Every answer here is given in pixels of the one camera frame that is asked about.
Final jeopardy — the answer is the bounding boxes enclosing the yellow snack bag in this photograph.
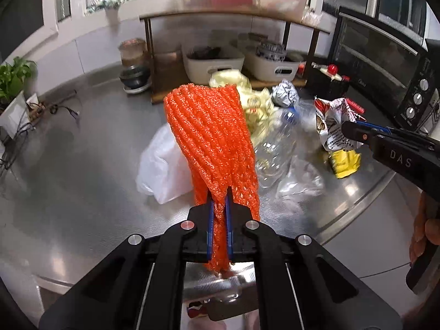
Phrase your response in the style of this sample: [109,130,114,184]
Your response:
[330,150,361,179]

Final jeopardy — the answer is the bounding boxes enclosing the red white snack wrapper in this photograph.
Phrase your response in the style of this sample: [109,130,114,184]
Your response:
[314,98,362,152]

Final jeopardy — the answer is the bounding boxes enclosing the white plastic bag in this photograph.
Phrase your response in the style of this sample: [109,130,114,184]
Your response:
[136,123,193,205]

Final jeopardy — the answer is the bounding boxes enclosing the clear plastic bottle blue cap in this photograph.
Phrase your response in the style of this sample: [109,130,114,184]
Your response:
[254,106,300,188]

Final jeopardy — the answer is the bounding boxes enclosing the orange foam fruit net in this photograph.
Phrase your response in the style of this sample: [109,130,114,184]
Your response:
[164,84,260,273]

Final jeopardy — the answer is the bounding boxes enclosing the aluminium foil ball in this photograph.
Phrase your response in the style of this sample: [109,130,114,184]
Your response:
[271,80,300,108]

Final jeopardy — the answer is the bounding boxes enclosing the person's right hand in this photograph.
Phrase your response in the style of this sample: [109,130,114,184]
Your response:
[409,192,440,265]

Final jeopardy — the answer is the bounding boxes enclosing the red plastic clip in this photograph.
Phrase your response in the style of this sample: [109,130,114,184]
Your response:
[346,98,365,115]

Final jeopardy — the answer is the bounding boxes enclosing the black ceramic jar red knob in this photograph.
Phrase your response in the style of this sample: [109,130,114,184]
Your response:
[305,64,350,101]

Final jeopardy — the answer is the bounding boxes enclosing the black toaster oven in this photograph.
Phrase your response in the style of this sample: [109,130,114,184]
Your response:
[329,7,439,135]

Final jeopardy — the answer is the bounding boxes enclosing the clear crumpled plastic wrap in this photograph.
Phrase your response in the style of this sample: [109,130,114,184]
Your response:
[276,155,325,203]

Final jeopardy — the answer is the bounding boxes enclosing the pale yellow plastic bag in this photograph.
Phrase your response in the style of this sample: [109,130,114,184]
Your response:
[209,69,278,147]

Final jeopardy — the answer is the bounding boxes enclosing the blue white patterned bowls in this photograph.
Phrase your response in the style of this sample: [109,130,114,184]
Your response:
[256,41,286,62]

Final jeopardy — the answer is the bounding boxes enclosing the right white storage basket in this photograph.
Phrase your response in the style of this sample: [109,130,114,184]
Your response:
[240,45,304,82]

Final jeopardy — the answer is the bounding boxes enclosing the white storage basket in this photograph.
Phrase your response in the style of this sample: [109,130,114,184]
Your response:
[182,45,245,85]
[240,45,304,82]

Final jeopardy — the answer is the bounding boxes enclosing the wooden two-tier shelf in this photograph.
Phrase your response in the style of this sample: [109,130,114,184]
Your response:
[139,8,331,105]

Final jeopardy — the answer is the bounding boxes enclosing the left white storage basket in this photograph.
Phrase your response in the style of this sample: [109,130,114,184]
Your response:
[182,45,245,85]

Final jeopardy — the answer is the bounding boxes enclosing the glass jar with lid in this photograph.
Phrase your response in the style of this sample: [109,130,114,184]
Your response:
[118,38,147,67]

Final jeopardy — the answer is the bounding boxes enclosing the small white cup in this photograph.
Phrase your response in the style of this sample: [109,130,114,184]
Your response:
[26,93,40,111]

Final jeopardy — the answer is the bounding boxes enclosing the green potted plant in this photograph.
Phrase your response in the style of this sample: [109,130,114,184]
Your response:
[1,57,37,139]

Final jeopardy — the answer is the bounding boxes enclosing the green cloth on sill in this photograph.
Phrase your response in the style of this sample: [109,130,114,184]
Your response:
[87,0,124,14]

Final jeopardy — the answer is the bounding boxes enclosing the black power cable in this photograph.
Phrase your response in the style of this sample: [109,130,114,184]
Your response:
[0,90,82,180]

